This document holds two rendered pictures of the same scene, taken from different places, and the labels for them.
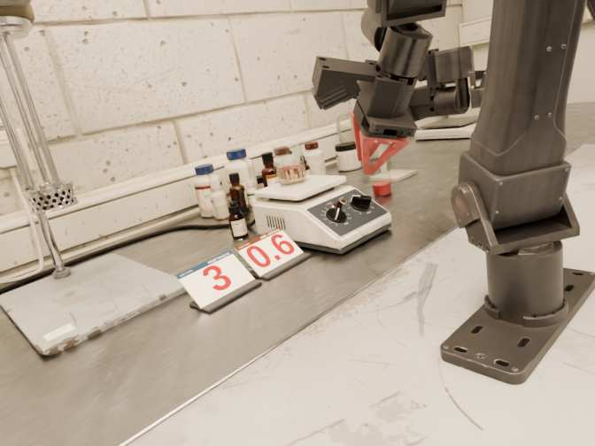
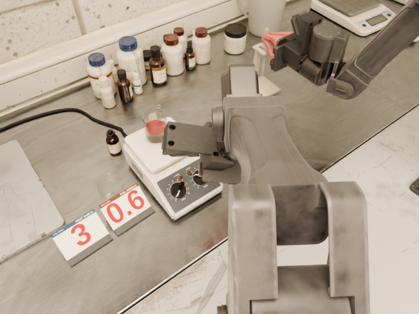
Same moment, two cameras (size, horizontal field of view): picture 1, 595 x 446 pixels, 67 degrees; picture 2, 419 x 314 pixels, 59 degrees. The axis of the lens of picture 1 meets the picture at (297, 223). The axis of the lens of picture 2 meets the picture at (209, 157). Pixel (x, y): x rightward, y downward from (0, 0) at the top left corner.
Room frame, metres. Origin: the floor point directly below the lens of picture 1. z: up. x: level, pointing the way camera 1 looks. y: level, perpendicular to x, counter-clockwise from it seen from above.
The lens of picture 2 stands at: (0.21, -0.14, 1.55)
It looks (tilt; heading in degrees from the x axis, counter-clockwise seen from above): 48 degrees down; 3
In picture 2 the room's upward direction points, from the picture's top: straight up
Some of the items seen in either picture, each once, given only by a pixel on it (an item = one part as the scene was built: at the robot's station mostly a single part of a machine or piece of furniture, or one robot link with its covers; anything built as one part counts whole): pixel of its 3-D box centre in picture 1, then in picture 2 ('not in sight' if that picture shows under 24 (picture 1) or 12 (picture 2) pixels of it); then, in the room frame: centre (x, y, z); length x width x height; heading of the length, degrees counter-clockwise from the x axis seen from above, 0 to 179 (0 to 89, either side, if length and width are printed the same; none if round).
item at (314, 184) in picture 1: (299, 186); (161, 142); (0.75, -0.02, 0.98); 0.12 x 0.12 x 0.01; 40
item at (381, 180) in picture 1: (381, 180); not in sight; (0.92, -0.19, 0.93); 0.04 x 0.04 x 0.06
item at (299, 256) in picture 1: (273, 251); (127, 208); (0.63, 0.04, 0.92); 0.09 x 0.06 x 0.04; 133
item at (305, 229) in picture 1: (314, 211); (169, 163); (0.73, -0.03, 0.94); 0.22 x 0.13 x 0.08; 40
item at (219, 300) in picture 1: (220, 279); (82, 237); (0.56, 0.12, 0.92); 0.09 x 0.06 x 0.04; 133
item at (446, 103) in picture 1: (451, 97); (317, 67); (0.92, -0.35, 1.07); 0.07 x 0.06 x 0.07; 37
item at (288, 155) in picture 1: (290, 162); (156, 125); (0.76, -0.01, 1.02); 0.06 x 0.05 x 0.08; 50
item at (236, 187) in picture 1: (237, 192); (124, 85); (1.00, 0.12, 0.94); 0.04 x 0.04 x 0.09
